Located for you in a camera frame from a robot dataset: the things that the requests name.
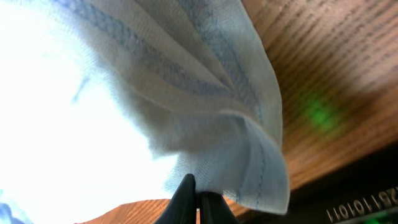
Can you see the light blue t-shirt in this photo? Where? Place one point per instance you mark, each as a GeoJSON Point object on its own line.
{"type": "Point", "coordinates": [111, 102]}

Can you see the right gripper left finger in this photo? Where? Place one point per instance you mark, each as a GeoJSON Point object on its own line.
{"type": "Point", "coordinates": [182, 208]}

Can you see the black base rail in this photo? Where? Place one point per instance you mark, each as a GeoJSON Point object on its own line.
{"type": "Point", "coordinates": [364, 191]}

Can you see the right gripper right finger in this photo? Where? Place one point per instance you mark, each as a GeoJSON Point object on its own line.
{"type": "Point", "coordinates": [214, 209]}

